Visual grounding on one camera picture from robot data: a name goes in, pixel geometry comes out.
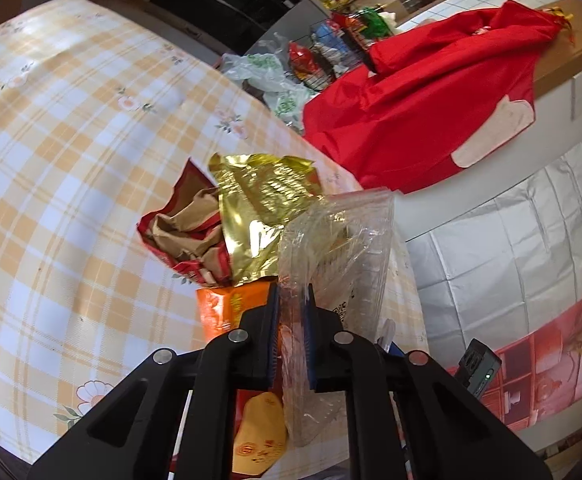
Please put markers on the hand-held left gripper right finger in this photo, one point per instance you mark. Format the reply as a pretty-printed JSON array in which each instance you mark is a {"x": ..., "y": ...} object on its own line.
[{"x": 311, "y": 345}]

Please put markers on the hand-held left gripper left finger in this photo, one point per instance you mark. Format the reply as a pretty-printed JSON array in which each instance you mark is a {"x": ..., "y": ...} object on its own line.
[{"x": 273, "y": 340}]

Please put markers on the clear plastic bag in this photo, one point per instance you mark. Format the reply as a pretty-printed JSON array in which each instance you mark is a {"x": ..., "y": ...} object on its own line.
[{"x": 341, "y": 240}]

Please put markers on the orange gold foil snack packet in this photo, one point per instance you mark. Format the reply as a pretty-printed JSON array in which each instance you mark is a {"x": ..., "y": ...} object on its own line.
[{"x": 256, "y": 195}]

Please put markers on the red brown paper bag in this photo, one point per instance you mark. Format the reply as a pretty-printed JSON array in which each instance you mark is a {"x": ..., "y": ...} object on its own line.
[{"x": 181, "y": 220}]

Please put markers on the red apron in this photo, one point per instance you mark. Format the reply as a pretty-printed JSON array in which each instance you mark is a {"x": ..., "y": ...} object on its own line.
[{"x": 411, "y": 110}]

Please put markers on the orange checked floral tablecloth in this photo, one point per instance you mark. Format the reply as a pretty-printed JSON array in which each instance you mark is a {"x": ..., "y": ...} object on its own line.
[{"x": 71, "y": 160}]

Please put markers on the red snack packet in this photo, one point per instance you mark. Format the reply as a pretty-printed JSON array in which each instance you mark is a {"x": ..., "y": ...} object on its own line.
[{"x": 303, "y": 60}]

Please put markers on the green snack packet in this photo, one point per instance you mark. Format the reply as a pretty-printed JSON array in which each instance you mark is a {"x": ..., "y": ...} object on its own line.
[{"x": 373, "y": 21}]

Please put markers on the yellow tassel ornament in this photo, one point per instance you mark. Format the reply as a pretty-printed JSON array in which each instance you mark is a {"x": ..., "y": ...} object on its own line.
[{"x": 563, "y": 22}]

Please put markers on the red printed wall poster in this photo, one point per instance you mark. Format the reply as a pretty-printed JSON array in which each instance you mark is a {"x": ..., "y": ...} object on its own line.
[{"x": 561, "y": 350}]

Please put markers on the silver foil wall sheet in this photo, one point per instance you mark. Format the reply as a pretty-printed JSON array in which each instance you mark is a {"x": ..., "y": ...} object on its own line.
[{"x": 511, "y": 240}]

